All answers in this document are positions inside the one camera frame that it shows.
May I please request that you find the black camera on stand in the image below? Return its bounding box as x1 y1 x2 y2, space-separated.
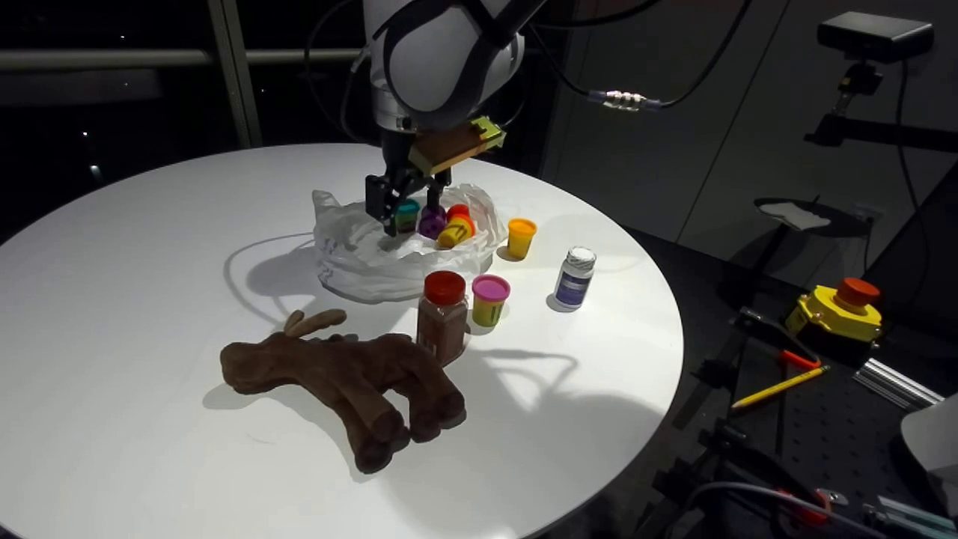
803 9 958 155

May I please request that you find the grey flat plate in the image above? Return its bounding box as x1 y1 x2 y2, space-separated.
752 196 839 236

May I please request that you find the yellow wrist camera box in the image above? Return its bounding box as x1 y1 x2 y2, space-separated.
406 112 508 181

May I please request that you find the tub with teal lid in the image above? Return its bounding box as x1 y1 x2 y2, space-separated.
388 196 426 239

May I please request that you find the yellow pencil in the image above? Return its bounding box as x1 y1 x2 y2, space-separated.
727 362 830 414

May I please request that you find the yellow tub with magenta lid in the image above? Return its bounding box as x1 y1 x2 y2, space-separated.
468 272 514 329

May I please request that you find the grey bottle with white cap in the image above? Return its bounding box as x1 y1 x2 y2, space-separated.
552 242 603 312

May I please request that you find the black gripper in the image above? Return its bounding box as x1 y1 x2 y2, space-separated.
363 128 459 226

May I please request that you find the brown jar with red lid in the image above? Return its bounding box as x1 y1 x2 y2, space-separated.
412 268 472 368

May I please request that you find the yellow emergency stop button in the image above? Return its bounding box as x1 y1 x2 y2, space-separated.
781 275 887 348

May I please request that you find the silver aluminium profile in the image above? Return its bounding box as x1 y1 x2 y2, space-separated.
855 354 945 408

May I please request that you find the yellow tub with orange lid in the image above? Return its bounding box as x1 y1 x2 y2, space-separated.
502 217 543 263

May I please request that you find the black robot cable with connector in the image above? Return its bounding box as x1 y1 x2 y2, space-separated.
552 0 758 113

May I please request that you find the brown plush moose toy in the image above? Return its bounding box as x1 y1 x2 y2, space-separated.
215 306 469 476

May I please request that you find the grey vertical window post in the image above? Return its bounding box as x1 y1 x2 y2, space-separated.
204 0 266 149

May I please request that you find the white plastic bag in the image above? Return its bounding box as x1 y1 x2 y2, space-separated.
309 184 502 306

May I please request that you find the red handled tool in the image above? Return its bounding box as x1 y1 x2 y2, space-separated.
776 348 823 374

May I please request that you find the grey horizontal railing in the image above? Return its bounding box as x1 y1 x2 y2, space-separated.
0 44 370 71

